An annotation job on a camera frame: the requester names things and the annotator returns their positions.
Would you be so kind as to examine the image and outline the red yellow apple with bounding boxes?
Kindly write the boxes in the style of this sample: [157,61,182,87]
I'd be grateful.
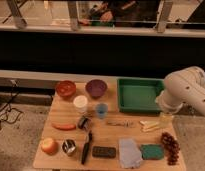
[41,138,58,155]

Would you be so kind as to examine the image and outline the grey blue cloth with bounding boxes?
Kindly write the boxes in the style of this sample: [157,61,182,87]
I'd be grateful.
[119,138,143,169]

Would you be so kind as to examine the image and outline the small metal can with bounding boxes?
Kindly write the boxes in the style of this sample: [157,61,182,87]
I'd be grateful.
[77,116,91,131]

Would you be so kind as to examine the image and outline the orange red pepper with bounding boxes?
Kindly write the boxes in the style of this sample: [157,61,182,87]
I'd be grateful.
[51,123,76,131]

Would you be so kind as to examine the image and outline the green sponge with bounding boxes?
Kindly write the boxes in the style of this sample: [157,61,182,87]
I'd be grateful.
[140,144,164,160]

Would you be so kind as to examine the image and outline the green plastic tray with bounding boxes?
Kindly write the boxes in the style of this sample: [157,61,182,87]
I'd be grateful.
[117,78,164,113]

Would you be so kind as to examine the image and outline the red bowl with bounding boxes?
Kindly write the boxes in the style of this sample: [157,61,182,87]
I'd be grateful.
[55,80,76,98]

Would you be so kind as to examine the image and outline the metal cup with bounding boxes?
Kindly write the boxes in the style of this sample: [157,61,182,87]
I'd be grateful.
[62,139,76,156]

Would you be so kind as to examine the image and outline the person in background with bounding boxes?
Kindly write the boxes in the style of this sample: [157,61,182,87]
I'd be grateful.
[79,0,161,28]

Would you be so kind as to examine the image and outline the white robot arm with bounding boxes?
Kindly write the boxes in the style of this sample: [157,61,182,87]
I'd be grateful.
[155,66,205,128]

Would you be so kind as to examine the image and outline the black handled peeler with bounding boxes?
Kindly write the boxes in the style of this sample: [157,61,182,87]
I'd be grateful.
[81,131,93,165]

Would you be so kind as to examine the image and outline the purple bowl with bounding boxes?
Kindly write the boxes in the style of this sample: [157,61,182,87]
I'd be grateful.
[85,79,107,98]

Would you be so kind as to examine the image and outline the yellow banana slices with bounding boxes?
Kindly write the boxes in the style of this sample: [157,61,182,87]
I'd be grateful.
[140,121,160,132]

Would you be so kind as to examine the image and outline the metal utensil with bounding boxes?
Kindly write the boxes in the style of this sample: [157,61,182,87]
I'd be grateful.
[106,121,134,127]

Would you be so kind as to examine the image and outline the white plastic cup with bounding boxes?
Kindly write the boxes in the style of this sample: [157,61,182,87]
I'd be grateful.
[73,95,88,113]

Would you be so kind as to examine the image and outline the blue plastic cup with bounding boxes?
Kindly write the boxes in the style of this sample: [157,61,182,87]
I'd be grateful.
[95,103,108,119]

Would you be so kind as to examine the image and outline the black cables on floor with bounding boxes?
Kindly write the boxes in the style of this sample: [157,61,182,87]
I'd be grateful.
[0,79,24,134]

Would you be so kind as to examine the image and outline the black sponge block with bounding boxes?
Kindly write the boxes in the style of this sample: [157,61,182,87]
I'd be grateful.
[92,146,116,158]

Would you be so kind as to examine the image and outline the dark red grapes bunch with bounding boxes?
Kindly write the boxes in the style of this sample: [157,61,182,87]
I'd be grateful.
[161,132,180,165]

